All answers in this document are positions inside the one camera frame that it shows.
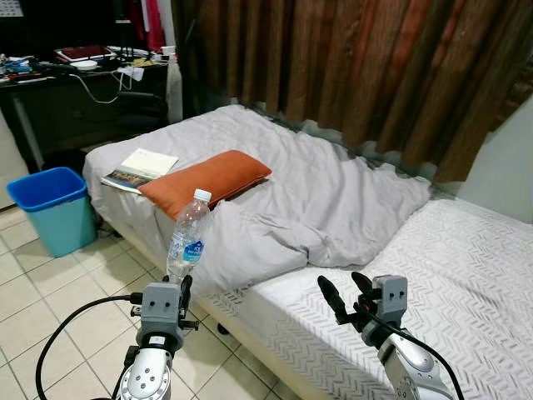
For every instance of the colourful magazine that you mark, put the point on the colourful magazine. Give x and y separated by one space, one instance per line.
125 180

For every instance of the small white cup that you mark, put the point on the small white cup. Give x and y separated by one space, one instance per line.
167 52

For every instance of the black bed caster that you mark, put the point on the black bed caster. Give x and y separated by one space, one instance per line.
222 328

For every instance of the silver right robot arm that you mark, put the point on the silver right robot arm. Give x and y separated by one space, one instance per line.
412 367

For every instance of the white herringbone mattress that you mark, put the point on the white herringbone mattress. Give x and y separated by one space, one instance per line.
450 283

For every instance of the white round gadget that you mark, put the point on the white round gadget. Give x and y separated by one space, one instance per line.
84 63

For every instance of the white booklet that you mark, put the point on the white booklet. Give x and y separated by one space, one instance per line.
151 162

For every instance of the white hanging cloth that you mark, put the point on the white hanging cloth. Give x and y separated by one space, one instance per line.
174 87

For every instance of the white power adapter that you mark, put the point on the white power adapter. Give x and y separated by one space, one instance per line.
132 73

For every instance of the grey crumpled blanket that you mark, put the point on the grey crumpled blanket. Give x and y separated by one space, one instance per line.
316 200

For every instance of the clear plastic water bottle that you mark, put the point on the clear plastic water bottle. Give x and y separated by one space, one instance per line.
188 242

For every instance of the orange rectangular pillow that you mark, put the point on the orange rectangular pillow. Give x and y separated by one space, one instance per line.
208 179

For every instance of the black office chair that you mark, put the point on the black office chair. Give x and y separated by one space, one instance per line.
140 103

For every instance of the white plate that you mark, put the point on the white plate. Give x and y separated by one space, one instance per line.
133 52

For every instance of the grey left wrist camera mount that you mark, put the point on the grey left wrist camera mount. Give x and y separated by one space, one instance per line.
160 307

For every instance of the black desk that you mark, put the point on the black desk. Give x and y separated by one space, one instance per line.
67 112

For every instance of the dark red book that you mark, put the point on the dark red book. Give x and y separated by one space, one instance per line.
83 52

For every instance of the blue plastic waste bin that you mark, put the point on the blue plastic waste bin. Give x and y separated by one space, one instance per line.
58 221

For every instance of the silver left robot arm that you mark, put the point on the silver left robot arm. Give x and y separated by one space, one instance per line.
143 377

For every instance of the red hanging garment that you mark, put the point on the red hanging garment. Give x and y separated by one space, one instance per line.
154 21

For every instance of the brown striped curtain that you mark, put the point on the brown striped curtain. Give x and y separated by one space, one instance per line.
350 75

